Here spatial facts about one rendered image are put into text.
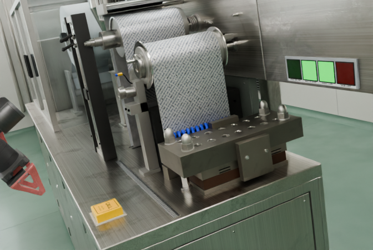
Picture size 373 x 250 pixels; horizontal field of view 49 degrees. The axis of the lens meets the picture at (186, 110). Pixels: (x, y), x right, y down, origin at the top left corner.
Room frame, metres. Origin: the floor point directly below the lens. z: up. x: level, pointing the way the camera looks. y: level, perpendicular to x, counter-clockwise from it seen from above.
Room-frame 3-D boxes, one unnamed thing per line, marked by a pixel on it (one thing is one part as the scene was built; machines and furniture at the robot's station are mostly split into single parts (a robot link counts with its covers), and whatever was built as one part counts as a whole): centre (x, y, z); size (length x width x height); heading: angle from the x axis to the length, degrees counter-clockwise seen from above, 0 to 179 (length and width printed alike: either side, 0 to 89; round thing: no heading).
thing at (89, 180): (2.12, 0.44, 0.88); 2.52 x 0.66 x 0.04; 23
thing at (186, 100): (1.23, -0.03, 1.11); 0.23 x 0.01 x 0.18; 113
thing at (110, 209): (1.00, 0.26, 0.91); 0.07 x 0.07 x 0.02; 23
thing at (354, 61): (1.01, -0.35, 1.18); 0.25 x 0.01 x 0.07; 23
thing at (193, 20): (1.58, -0.07, 1.33); 0.07 x 0.07 x 0.07; 23
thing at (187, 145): (1.03, 0.01, 1.05); 0.04 x 0.04 x 0.04
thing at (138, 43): (1.24, 0.11, 1.25); 0.15 x 0.01 x 0.15; 23
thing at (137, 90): (1.25, 0.16, 1.05); 0.06 x 0.05 x 0.31; 113
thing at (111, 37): (1.46, 0.22, 1.33); 0.06 x 0.06 x 0.06; 23
